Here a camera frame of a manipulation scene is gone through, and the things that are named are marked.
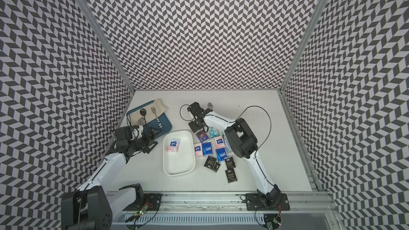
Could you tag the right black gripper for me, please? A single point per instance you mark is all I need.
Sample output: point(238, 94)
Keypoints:
point(193, 126)

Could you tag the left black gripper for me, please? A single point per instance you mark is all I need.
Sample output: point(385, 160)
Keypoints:
point(150, 140)

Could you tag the cartoon dark blue tissue pack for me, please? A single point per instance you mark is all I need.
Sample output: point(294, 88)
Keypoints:
point(202, 136)

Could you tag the teal tissue pack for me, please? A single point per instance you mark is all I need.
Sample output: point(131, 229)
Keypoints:
point(213, 132)

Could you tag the pink white tissue pack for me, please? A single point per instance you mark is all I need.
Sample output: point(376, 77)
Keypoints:
point(173, 145)

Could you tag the white plastic storage box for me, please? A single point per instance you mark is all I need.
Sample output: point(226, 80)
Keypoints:
point(183, 161)

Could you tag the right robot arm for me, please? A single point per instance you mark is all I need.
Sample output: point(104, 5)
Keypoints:
point(244, 144)

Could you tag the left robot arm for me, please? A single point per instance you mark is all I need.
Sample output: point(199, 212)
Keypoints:
point(88, 207)

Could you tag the teal rectangular tray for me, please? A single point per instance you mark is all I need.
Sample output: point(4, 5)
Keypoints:
point(151, 122)

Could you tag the black spoon on tray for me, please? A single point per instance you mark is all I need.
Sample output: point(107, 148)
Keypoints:
point(143, 113)

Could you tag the pink tissue pack front left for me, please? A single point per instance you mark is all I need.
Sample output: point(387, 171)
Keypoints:
point(198, 149)

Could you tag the blue tissue pack middle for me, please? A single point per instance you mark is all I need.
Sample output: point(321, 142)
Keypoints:
point(207, 148)

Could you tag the pink tissue pack right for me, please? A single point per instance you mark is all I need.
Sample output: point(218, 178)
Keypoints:
point(219, 142)

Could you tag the beige cloth napkin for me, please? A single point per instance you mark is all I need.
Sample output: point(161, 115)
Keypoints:
point(159, 106)

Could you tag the blue tissue pack lower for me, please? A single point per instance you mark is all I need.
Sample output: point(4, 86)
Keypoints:
point(221, 154)

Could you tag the clear light blue tissue pack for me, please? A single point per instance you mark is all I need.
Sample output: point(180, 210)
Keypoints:
point(227, 147)

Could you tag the black sachet left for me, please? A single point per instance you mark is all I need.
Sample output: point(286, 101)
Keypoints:
point(210, 162)

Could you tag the small black sachet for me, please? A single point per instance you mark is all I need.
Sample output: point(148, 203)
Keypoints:
point(216, 167)

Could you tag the black sachet upper right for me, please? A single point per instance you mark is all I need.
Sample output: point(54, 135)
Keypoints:
point(229, 161)

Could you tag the black sachet lower right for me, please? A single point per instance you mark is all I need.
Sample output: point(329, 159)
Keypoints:
point(231, 175)

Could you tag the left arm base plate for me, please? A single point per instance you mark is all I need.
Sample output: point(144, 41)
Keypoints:
point(152, 200)

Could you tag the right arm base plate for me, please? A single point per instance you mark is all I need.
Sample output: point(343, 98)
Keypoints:
point(257, 201)

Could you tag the aluminium front rail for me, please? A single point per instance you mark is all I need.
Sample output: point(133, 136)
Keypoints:
point(239, 202)

